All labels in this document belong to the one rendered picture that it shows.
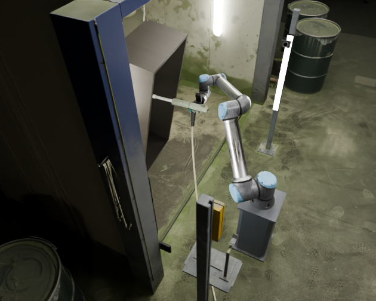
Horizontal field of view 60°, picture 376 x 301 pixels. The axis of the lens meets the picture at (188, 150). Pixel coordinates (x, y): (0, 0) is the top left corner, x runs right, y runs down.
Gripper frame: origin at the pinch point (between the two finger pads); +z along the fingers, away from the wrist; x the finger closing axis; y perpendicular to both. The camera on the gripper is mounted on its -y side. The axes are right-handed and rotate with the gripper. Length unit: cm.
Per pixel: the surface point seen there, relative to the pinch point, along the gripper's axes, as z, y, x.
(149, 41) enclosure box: 8, -53, 34
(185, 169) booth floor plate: -39, 105, 13
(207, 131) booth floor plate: -107, 98, 10
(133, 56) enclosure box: 31, -50, 35
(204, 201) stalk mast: 126, -42, -46
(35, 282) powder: 150, 44, 42
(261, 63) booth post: -183, 29, -30
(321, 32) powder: -237, -5, -91
